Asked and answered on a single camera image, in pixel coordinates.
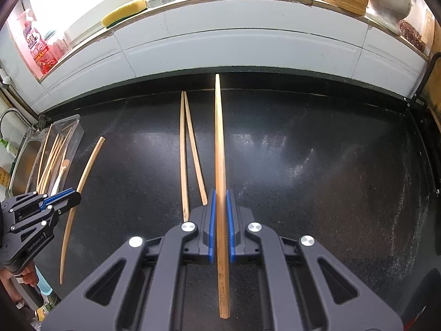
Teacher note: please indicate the green white bottle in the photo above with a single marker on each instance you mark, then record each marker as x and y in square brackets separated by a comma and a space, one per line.
[8, 146]

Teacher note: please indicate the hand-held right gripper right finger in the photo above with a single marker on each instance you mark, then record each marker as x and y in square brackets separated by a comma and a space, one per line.
[230, 227]

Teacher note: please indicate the long wooden chopstick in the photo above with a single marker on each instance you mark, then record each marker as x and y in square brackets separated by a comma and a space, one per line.
[183, 162]
[220, 144]
[86, 172]
[194, 155]

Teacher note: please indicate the red label soap bottle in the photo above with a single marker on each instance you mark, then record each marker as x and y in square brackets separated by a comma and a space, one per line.
[36, 48]

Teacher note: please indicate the pile of bamboo chopsticks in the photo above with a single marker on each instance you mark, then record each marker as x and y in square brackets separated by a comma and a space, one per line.
[51, 158]

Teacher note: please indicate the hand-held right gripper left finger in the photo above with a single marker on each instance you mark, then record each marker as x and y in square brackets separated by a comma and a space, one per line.
[213, 227]

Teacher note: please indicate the stainless steel sink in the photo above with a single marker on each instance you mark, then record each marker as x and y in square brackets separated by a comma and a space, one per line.
[26, 162]

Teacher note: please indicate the black metal frame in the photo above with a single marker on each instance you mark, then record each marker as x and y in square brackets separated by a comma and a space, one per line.
[427, 76]

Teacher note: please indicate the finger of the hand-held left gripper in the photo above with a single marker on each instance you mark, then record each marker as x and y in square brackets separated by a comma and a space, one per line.
[60, 208]
[51, 198]

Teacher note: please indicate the yellow sponge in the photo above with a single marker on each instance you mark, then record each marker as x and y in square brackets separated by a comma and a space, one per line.
[124, 12]

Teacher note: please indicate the person's left hand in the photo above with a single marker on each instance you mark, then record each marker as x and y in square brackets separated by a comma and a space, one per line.
[27, 277]

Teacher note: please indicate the dried red spices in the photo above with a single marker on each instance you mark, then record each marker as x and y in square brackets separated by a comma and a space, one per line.
[411, 34]

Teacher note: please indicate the small wooden spoon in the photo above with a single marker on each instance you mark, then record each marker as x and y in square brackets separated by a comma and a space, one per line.
[64, 163]

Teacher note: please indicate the steel wool scourer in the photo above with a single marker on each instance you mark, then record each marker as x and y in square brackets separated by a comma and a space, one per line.
[44, 120]

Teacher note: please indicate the white ceramic jar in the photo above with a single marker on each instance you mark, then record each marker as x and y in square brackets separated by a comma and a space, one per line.
[389, 0]

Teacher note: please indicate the metal faucet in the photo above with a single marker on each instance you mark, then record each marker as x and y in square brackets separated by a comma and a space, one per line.
[13, 113]

